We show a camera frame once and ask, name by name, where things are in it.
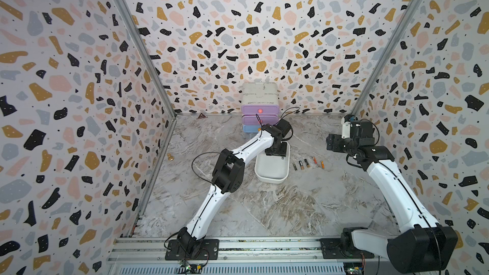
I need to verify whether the pastel mini drawer cabinet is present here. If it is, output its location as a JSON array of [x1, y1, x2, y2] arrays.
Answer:
[[241, 82, 280, 133]]

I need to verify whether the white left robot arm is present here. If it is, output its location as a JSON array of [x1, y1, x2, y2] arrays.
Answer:
[[176, 120, 293, 258]]

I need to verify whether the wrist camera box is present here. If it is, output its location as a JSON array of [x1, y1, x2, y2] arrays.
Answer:
[[341, 114, 357, 139], [275, 118, 294, 141]]

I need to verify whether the white plastic storage tray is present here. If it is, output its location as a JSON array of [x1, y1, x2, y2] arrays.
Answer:
[[254, 153, 290, 184]]

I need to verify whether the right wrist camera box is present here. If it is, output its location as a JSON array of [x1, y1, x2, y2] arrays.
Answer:
[[341, 114, 357, 139]]

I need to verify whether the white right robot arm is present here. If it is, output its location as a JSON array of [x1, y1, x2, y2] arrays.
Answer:
[[326, 115, 458, 274]]

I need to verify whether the aluminium front rail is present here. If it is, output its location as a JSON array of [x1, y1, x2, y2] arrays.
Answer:
[[104, 236, 421, 275]]

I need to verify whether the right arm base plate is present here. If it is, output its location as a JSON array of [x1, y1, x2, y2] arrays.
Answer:
[[319, 238, 375, 259]]

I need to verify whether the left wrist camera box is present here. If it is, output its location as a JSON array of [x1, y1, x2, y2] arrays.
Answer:
[[275, 118, 294, 141]]

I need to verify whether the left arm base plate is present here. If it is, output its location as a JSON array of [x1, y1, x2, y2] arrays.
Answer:
[[165, 239, 220, 261]]

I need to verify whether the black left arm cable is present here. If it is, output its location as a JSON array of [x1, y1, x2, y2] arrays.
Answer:
[[190, 106, 301, 186]]

